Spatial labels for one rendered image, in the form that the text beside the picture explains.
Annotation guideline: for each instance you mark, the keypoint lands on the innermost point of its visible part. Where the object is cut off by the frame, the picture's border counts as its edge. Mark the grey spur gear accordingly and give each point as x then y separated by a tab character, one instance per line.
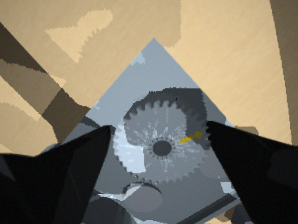
157	117

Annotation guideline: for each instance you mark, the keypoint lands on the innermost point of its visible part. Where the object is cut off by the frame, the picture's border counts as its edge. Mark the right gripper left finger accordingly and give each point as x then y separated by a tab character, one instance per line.
56	186

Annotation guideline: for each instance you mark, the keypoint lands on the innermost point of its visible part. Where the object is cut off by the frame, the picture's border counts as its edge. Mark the grey cube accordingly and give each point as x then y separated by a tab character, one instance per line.
240	216

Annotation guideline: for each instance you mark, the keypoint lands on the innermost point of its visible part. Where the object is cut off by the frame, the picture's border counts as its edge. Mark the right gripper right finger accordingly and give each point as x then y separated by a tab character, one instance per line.
263	172

